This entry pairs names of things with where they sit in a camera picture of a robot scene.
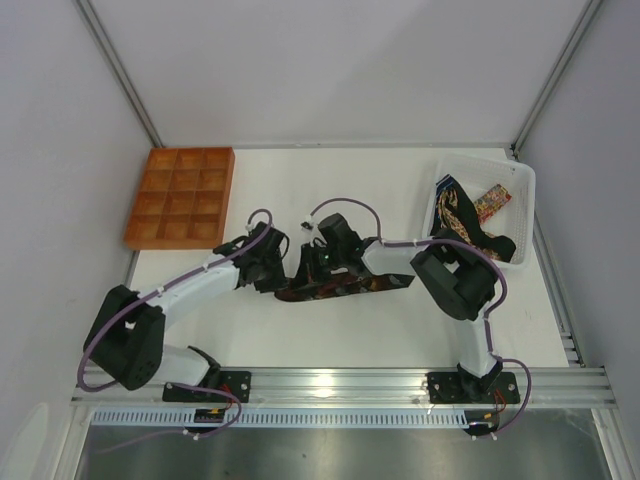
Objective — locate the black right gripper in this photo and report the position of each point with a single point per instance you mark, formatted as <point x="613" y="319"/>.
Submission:
<point x="310" y="265"/>

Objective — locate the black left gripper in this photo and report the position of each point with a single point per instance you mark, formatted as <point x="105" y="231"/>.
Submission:
<point x="273" y="279"/>

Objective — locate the dark red patterned tie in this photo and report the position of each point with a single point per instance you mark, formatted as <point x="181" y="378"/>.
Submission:
<point x="342" y="285"/>

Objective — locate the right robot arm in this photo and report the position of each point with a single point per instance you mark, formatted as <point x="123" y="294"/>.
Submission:
<point x="460" y="279"/>

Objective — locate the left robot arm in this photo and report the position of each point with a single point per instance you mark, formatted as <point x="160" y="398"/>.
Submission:
<point x="126" y="344"/>

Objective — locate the orange wooden compartment tray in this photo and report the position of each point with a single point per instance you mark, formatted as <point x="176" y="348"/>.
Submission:
<point x="182" y="200"/>

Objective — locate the white plastic mesh basket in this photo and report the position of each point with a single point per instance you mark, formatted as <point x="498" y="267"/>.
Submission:
<point x="476" y="175"/>

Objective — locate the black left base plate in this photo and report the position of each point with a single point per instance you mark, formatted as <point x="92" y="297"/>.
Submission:
<point x="220" y="386"/>

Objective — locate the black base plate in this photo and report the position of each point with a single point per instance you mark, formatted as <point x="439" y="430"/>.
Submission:
<point x="220" y="386"/>
<point x="457" y="387"/>

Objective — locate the white slotted cable duct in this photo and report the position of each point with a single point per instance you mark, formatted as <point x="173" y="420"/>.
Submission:
<point x="281" y="417"/>

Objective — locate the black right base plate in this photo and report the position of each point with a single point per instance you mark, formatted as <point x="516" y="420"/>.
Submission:
<point x="457" y="387"/>

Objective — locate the aluminium mounting rail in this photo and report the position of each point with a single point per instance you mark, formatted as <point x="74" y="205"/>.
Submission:
<point x="403" y="388"/>

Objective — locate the left aluminium frame post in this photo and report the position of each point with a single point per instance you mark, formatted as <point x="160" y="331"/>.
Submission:
<point x="100" y="36"/>

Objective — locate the aluminium frame post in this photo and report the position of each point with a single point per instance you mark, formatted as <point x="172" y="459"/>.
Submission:
<point x="100" y="36"/>
<point x="578" y="32"/>

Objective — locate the right aluminium frame post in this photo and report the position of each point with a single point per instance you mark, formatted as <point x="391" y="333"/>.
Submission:
<point x="578" y="32"/>

